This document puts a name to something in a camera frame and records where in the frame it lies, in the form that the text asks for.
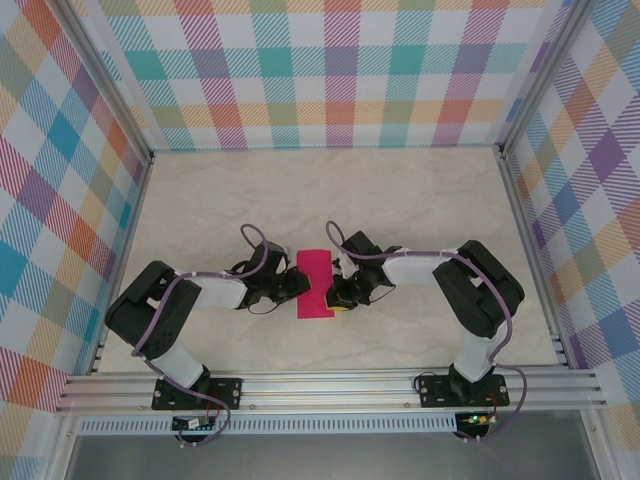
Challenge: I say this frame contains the magenta cloth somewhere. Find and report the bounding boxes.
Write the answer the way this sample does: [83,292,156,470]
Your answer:
[295,248,335,321]

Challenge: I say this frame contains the thin black left gripper cable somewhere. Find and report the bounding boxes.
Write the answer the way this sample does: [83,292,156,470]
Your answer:
[246,298,282,317]

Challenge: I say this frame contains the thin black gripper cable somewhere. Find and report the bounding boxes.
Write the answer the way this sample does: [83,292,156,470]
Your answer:
[246,298,282,317]
[369,283,397,305]

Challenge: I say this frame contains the thin black right gripper cable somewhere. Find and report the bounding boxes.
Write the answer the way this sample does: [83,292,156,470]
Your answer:
[369,283,397,305]

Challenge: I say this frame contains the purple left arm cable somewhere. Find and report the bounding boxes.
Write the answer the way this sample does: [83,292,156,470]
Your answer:
[130,223,269,449]

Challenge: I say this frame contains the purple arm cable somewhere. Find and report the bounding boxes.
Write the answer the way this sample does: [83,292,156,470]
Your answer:
[130,223,269,449]
[324,220,530,446]

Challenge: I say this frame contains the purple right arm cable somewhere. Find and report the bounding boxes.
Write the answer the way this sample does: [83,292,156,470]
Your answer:
[324,220,530,446]

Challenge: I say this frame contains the wide aluminium base rail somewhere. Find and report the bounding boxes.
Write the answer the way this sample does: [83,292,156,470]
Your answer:
[55,367,609,415]

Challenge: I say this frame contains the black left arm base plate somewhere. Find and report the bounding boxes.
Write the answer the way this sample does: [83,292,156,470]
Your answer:
[152,377,245,411]

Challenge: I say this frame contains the perforated metal cable tray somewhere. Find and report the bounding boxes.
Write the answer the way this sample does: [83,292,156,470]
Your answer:
[79,417,459,435]

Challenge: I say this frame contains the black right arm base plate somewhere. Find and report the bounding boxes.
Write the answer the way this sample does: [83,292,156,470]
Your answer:
[415,373,509,409]

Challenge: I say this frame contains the aluminium side rail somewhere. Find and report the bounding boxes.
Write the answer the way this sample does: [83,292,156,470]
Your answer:
[87,154,154,376]
[497,144,576,371]

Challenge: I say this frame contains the aluminium frame post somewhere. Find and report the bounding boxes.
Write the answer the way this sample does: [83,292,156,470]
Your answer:
[499,0,596,161]
[49,0,156,164]

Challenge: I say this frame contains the short aluminium frame strut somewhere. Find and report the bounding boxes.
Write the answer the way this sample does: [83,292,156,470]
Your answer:
[579,407,611,480]
[47,412,79,480]

